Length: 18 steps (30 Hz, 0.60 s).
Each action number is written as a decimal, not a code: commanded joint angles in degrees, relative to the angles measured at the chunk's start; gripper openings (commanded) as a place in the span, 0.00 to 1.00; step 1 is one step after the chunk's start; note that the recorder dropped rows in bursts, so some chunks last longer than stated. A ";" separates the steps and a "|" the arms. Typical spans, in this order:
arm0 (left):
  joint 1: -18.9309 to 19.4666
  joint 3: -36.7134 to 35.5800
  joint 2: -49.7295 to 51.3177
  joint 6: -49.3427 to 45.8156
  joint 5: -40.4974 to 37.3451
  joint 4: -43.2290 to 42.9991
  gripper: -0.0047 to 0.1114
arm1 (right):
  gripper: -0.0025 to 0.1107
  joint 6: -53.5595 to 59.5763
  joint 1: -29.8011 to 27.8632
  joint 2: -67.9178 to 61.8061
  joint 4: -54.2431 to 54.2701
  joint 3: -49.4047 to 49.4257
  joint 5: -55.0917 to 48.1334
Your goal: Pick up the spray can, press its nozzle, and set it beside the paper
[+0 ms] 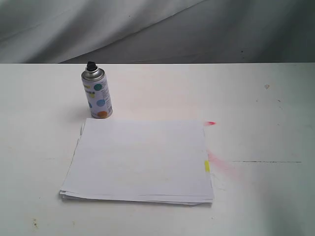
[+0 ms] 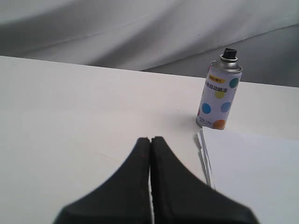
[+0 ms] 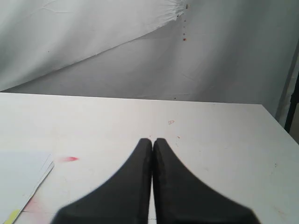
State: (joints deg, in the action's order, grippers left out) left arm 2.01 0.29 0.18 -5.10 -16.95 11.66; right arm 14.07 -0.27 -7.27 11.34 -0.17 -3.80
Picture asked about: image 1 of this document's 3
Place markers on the spray paint can with dots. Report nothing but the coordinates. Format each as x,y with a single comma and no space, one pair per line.
97,91

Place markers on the stack of white paper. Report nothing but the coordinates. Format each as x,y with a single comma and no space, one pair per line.
140,161

